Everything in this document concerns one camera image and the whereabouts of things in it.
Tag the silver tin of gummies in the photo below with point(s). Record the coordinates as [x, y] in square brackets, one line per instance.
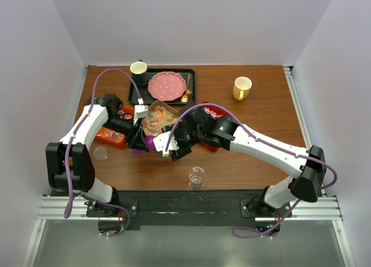
[159, 116]

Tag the pink polka dot plate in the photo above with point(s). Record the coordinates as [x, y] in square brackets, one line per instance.
[167, 86]

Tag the dark green cup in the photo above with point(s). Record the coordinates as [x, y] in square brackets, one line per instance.
[139, 73]

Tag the clear glass jar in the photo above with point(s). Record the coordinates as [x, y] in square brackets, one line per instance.
[196, 177]

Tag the yellow mug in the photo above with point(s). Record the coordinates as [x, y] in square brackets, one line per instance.
[242, 86]

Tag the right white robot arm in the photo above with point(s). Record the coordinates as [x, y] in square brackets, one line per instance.
[304, 167]

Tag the red box of lollipops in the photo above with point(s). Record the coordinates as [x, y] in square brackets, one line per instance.
[215, 112]

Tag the orange candy box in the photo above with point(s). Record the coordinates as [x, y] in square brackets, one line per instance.
[114, 138]

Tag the clear jar lid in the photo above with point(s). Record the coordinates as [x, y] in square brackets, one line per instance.
[100, 153]

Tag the black serving tray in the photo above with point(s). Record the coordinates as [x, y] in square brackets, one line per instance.
[142, 91]

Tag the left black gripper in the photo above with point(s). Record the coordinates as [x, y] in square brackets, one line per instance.
[138, 142]

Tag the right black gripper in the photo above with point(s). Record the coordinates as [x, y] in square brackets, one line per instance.
[182, 150]

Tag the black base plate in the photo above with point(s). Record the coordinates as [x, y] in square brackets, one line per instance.
[194, 208]

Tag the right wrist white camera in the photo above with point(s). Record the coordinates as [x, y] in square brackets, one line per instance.
[164, 143]

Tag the gold fork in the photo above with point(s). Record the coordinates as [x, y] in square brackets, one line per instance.
[188, 90]

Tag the purple plastic scoop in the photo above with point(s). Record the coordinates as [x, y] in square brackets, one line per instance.
[149, 142]

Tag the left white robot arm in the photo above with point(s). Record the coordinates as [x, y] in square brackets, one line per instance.
[69, 165]

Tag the gold spoon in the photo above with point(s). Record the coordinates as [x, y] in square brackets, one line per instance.
[185, 96]

